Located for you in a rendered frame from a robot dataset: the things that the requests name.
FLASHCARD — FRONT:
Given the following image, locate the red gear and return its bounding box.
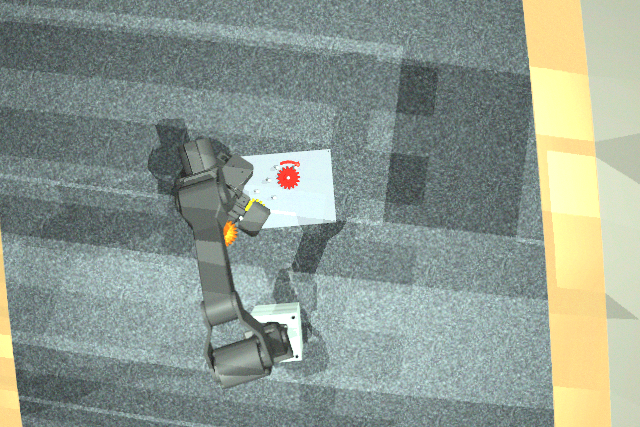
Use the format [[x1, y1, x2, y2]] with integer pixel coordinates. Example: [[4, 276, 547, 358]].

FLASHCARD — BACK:
[[277, 166, 300, 190]]

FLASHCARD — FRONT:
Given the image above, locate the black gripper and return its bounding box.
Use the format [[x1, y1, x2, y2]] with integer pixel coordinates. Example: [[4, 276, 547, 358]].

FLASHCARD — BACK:
[[174, 168, 271, 237]]

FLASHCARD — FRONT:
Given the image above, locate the orange gear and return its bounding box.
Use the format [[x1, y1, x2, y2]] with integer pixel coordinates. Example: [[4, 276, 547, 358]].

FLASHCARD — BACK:
[[223, 221, 237, 246]]

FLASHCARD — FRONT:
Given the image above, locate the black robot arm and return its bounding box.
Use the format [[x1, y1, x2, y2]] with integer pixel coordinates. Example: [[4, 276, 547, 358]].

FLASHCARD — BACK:
[[174, 137, 294, 389]]

